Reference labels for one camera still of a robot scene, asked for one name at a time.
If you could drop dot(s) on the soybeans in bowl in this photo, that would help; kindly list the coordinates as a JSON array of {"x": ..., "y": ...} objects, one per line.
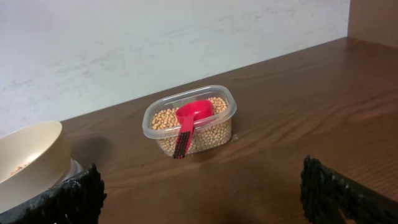
[{"x": 18, "y": 168}]

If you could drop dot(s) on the right cardboard panel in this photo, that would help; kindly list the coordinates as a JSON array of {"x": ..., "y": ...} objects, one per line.
[{"x": 373, "y": 21}]

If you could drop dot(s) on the clear plastic container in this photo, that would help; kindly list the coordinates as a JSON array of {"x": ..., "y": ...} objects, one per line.
[{"x": 181, "y": 99}]

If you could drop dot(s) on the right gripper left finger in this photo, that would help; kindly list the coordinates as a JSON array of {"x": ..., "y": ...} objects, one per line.
[{"x": 77, "y": 200}]

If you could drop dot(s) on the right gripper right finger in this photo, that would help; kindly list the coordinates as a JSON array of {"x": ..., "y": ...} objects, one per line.
[{"x": 330, "y": 197}]

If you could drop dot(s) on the white round bowl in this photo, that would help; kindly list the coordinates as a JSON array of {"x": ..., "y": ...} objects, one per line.
[{"x": 45, "y": 146}]

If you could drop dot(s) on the white digital kitchen scale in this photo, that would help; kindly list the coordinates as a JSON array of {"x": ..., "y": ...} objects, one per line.
[{"x": 74, "y": 169}]

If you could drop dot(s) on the red plastic measuring scoop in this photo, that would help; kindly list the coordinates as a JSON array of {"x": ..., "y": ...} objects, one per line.
[{"x": 186, "y": 116}]

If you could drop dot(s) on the yellow soybeans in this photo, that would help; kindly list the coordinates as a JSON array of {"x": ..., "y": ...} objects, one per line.
[{"x": 215, "y": 135}]

